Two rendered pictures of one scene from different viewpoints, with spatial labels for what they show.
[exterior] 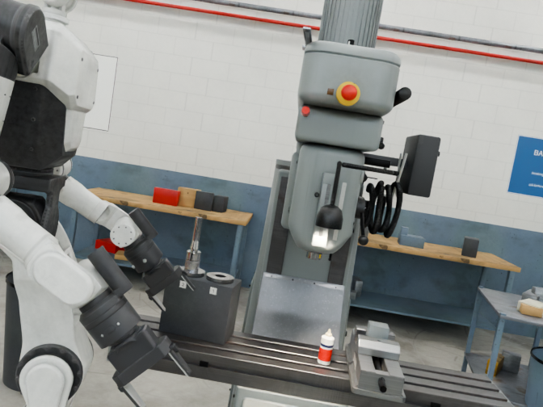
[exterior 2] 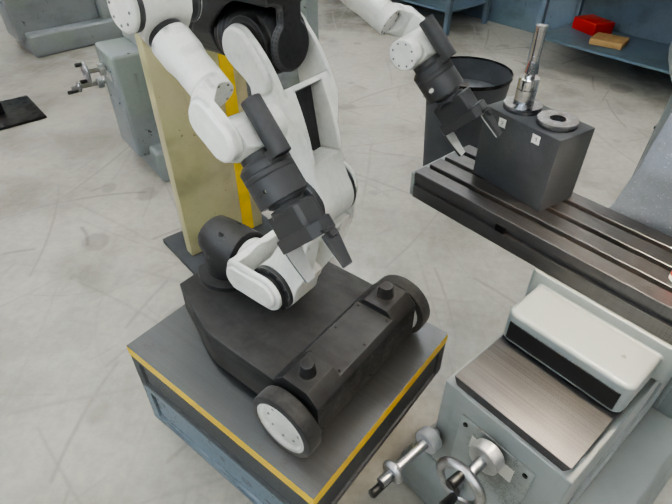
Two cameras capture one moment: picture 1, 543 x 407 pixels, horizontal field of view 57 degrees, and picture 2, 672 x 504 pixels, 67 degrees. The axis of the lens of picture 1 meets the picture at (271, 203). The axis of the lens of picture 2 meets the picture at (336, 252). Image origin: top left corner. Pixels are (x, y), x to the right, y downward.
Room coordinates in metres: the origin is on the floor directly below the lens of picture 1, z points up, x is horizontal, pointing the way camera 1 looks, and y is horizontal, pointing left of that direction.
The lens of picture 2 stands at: (0.51, -0.32, 1.66)
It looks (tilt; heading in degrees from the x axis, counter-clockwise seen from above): 40 degrees down; 47
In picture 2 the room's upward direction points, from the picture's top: straight up
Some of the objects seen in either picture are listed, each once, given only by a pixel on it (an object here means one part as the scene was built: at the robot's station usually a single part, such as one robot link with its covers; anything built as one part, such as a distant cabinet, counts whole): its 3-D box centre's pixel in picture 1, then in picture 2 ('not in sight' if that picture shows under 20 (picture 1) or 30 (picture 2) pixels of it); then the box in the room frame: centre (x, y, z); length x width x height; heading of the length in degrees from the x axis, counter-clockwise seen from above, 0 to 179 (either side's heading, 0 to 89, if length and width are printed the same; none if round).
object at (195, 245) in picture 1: (196, 234); (536, 51); (1.61, 0.22, 1.28); 0.03 x 0.03 x 0.11
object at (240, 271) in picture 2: not in sight; (274, 269); (1.12, 0.61, 0.68); 0.21 x 0.20 x 0.13; 99
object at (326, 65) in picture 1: (343, 87); not in sight; (1.56, -0.16, 1.81); 0.47 x 0.26 x 0.16; 178
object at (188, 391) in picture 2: not in sight; (292, 377); (1.12, 0.57, 0.20); 0.78 x 0.68 x 0.40; 99
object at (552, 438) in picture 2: not in sight; (567, 398); (1.52, -0.16, 0.47); 0.80 x 0.30 x 0.60; 178
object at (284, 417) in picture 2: not in sight; (286, 421); (0.90, 0.29, 0.50); 0.20 x 0.05 x 0.20; 99
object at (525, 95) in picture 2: (192, 262); (526, 92); (1.61, 0.22, 1.19); 0.05 x 0.05 x 0.05
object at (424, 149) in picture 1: (418, 165); not in sight; (1.83, -0.50, 1.62); 0.20 x 0.09 x 0.21; 178
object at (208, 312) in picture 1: (201, 302); (529, 149); (1.60, 0.17, 1.06); 0.22 x 0.12 x 0.20; 80
